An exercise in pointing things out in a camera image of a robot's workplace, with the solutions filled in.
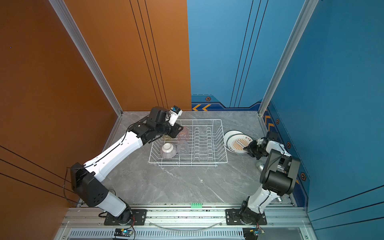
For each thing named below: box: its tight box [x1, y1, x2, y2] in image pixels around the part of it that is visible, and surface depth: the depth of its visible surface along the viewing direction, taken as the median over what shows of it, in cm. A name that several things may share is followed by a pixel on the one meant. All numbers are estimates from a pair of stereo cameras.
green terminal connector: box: [190, 203, 203, 209], surface depth 79 cm
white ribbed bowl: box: [160, 142, 177, 159], surface depth 93 cm
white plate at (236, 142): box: [226, 133, 254, 154], surface depth 99 cm
